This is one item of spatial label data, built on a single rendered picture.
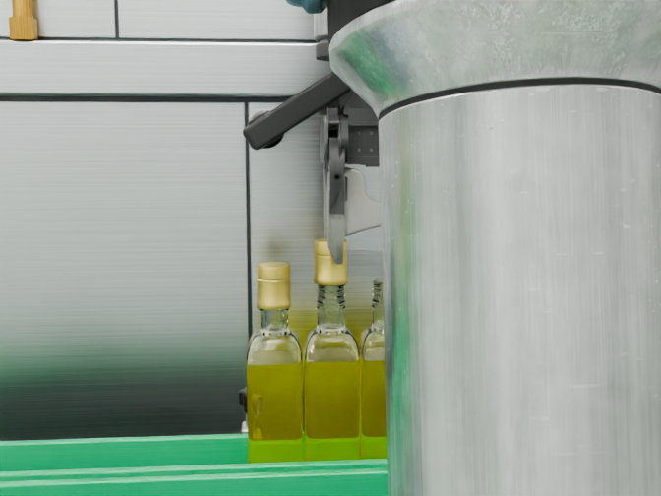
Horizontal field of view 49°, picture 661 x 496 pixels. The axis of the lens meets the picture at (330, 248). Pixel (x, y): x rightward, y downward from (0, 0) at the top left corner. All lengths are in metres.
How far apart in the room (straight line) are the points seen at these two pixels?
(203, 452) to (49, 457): 0.16
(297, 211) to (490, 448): 0.67
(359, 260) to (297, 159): 0.14
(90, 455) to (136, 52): 0.45
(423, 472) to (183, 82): 0.70
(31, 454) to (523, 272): 0.73
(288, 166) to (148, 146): 0.17
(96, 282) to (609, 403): 0.77
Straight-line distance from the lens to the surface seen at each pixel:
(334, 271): 0.72
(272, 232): 0.85
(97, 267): 0.91
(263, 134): 0.70
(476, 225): 0.19
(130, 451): 0.84
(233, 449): 0.82
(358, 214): 0.70
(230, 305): 0.89
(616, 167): 0.20
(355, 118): 0.69
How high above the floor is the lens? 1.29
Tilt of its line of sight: 9 degrees down
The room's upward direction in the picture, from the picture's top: straight up
